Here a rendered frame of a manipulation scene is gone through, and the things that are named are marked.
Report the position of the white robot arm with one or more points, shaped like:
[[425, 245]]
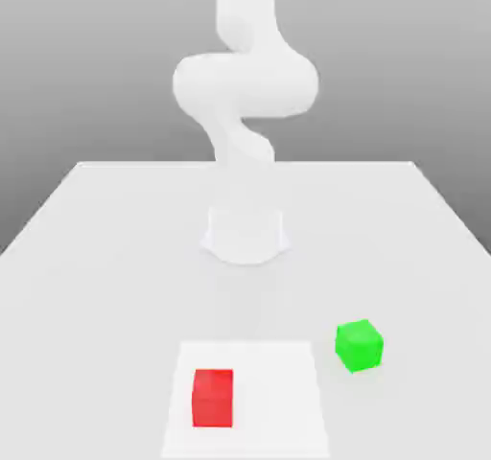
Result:
[[245, 84]]

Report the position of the small green cube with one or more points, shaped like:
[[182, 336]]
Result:
[[358, 347]]

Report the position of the small red cube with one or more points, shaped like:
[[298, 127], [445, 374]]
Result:
[[213, 398]]

